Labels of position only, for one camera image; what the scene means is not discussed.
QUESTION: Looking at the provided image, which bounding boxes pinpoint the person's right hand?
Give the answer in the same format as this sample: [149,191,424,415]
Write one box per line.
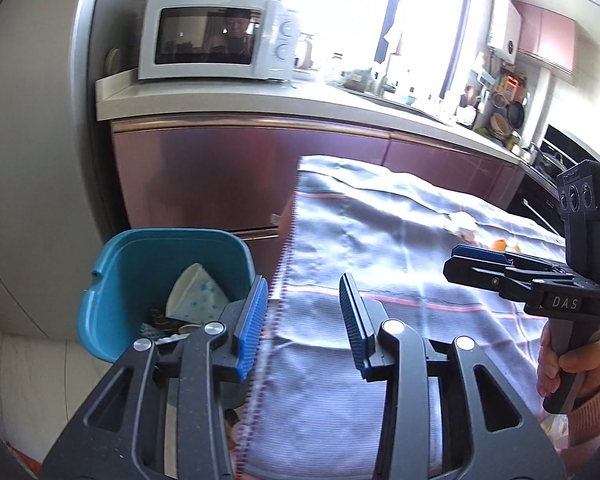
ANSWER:
[536,321,600,400]

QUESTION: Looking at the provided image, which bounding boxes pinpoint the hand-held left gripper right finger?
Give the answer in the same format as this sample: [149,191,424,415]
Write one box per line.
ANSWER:
[339,272,566,480]

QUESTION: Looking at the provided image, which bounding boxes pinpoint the metal pot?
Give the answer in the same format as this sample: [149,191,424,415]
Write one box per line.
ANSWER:
[527,142,566,171]

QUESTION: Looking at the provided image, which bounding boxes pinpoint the silver refrigerator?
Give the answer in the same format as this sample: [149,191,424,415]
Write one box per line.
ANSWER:
[0,0,146,321]

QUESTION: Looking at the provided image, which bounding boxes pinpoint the blue-grey tablecloth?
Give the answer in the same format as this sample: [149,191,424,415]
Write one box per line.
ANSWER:
[240,155,581,480]

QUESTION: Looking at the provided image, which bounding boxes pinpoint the kitchen window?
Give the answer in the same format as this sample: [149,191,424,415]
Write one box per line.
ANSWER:
[280,0,486,101]

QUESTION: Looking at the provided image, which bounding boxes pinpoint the white microwave oven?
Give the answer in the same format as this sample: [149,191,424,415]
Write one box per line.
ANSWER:
[138,0,301,82]

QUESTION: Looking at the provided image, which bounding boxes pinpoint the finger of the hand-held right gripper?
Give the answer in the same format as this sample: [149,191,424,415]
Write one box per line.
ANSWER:
[451,244,556,268]
[442,255,576,295]

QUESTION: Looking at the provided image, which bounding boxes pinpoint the kitchen counter with purple cabinets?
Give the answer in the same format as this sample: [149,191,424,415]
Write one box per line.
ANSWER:
[96,67,566,281]

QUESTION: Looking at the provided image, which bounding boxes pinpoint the crumpled white tissue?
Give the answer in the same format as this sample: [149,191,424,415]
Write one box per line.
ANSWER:
[445,211,478,238]

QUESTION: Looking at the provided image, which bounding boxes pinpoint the black stove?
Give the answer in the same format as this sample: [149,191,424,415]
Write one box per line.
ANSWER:
[507,125,596,241]

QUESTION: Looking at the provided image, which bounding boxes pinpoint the black frying pan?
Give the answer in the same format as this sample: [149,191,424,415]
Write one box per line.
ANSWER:
[505,101,527,128]

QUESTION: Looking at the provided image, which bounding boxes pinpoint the blue dotted paper cup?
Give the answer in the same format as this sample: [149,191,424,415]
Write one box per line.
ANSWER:
[166,262,230,322]

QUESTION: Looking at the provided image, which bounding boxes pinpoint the orange hanging strainer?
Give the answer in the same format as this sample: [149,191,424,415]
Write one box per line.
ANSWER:
[497,74,526,101]

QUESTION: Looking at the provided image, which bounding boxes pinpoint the white wall water heater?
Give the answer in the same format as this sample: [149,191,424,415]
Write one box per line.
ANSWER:
[487,0,523,66]

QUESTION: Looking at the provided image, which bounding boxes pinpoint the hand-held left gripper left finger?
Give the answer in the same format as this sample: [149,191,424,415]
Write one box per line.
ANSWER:
[40,276,270,480]

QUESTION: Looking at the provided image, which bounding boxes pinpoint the pink wall cabinet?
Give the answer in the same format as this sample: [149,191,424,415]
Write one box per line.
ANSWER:
[512,1,578,75]

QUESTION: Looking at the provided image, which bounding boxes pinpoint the blue plastic bin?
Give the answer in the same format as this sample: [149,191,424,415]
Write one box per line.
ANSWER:
[77,228,256,365]

